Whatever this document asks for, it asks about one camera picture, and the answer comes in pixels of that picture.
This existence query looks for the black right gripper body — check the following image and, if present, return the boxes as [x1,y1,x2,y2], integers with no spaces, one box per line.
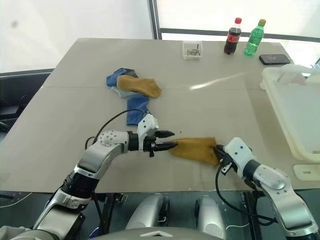
[217,149,235,174]

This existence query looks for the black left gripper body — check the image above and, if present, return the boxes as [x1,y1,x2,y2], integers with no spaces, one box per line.
[143,129,161,158]

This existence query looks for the mustard yellow sock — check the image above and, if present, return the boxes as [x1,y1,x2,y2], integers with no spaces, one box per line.
[116,75,163,99]
[168,136,222,167]

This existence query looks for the blue sock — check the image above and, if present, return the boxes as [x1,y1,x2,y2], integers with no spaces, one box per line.
[126,96,151,127]
[105,69,126,88]

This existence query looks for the light grey sock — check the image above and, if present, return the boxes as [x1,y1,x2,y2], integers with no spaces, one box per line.
[110,86,142,100]

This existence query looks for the white plastic basket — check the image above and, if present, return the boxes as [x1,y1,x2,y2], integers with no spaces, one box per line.
[259,64,320,162]

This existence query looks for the silver right robot leg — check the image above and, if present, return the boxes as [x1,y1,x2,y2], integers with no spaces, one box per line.
[194,194,227,240]

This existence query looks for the silver robot leg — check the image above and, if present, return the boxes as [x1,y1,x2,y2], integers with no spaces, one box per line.
[194,194,227,240]
[124,194,171,231]

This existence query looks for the silver left robot leg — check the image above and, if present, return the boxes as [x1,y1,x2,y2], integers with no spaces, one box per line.
[124,194,171,231]

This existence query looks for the white plastic part with slot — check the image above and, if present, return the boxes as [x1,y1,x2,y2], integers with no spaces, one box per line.
[292,164,320,180]

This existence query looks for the small clear plastic box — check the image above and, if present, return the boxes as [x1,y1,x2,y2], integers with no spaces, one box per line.
[182,40,203,60]

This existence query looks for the colourful small clips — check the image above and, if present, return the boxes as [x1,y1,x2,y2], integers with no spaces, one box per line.
[186,44,201,56]

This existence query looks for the grey robot torso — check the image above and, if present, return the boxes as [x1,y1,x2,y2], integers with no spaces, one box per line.
[14,226,208,240]

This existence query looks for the black smartphone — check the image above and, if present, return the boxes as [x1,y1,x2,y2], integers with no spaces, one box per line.
[258,54,291,66]

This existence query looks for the cola bottle with red cap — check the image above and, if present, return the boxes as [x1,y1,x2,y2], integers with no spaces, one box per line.
[223,17,243,55]

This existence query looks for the green bottle with yellow cap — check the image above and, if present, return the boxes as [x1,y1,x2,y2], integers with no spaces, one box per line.
[244,19,267,57]

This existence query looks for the black chair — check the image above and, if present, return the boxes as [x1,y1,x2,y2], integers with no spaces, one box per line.
[0,68,55,141]

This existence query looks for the grey trouser leg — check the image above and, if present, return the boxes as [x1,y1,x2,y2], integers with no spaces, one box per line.
[0,225,27,240]

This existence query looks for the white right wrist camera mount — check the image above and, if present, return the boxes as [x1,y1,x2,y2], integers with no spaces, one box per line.
[223,137,253,174]

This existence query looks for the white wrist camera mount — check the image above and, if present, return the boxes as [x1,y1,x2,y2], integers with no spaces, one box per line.
[223,137,253,174]
[136,113,160,152]

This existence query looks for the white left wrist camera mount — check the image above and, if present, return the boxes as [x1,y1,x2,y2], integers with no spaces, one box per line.
[136,113,160,152]

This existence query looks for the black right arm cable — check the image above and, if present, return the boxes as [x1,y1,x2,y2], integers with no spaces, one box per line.
[215,163,278,225]

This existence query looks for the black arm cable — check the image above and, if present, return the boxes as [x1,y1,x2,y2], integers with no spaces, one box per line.
[215,163,278,225]
[84,108,148,151]

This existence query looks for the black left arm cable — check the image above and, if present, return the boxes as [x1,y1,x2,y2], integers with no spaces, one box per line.
[84,108,148,151]

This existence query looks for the thin white cable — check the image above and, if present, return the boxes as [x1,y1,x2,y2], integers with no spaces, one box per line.
[226,223,251,230]
[0,192,33,208]

